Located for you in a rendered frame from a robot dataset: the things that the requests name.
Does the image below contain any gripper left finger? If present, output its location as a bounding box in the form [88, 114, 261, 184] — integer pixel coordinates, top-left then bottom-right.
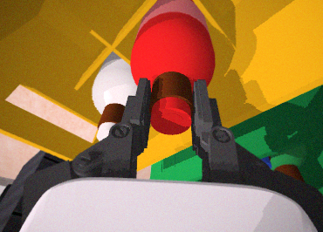
[22, 78, 151, 226]

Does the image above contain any red bottle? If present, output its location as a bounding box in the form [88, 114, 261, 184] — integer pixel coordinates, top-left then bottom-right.
[130, 0, 216, 135]

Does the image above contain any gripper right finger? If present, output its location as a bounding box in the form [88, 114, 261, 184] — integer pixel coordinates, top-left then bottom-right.
[191, 79, 323, 232]

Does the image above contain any white bottle with brown label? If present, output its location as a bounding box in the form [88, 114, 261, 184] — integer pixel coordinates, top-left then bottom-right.
[92, 51, 137, 141]

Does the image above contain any green crate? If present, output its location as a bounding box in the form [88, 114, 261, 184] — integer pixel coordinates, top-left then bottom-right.
[156, 85, 323, 194]

